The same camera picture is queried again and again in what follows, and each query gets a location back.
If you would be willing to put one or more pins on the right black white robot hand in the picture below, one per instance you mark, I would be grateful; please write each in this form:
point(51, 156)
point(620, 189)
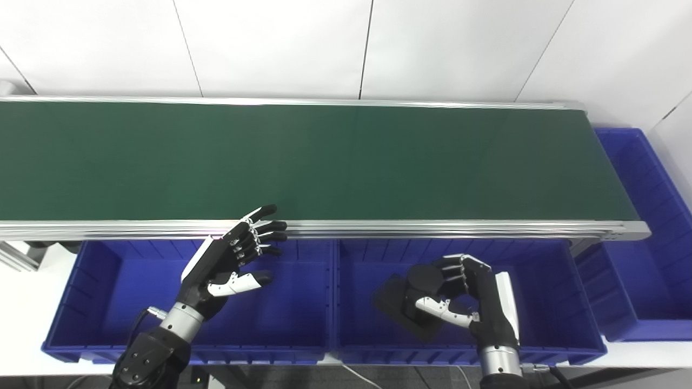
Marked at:
point(494, 319)

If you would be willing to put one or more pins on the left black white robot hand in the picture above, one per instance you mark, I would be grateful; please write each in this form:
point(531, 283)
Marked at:
point(211, 270)

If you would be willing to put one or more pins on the black cylinder part square base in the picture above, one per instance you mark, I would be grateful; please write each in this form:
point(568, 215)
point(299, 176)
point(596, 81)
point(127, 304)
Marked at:
point(400, 302)

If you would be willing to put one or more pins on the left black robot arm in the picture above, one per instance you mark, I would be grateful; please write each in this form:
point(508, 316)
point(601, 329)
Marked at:
point(154, 356)

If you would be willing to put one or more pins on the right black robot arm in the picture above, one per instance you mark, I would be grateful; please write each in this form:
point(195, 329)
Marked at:
point(500, 367)

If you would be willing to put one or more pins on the blue plastic bin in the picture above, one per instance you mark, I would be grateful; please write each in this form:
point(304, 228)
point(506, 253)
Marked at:
point(108, 302)
point(649, 270)
point(551, 302)

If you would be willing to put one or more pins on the green conveyor belt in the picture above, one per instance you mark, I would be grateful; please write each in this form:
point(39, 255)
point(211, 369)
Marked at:
point(432, 229)
point(324, 162)

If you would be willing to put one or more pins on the aluminium conveyor leg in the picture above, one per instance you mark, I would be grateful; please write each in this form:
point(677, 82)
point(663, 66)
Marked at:
point(16, 256)

